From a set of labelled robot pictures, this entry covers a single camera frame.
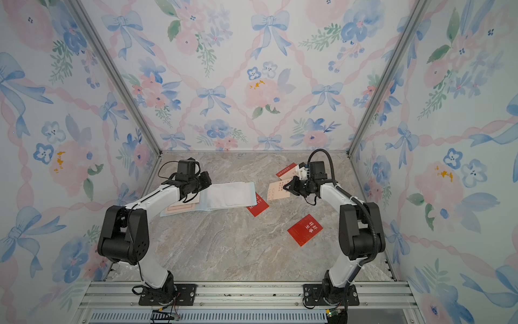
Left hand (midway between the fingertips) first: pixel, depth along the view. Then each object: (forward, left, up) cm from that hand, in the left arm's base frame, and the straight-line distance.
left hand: (213, 177), depth 95 cm
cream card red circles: (-11, +14, -9) cm, 20 cm away
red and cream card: (+14, -39, -12) cm, 43 cm away
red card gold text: (-20, -42, -12) cm, 48 cm away
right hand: (-4, -34, -1) cm, 34 cm away
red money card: (-9, -22, -12) cm, 27 cm away
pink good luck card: (-3, -30, -5) cm, 30 cm away
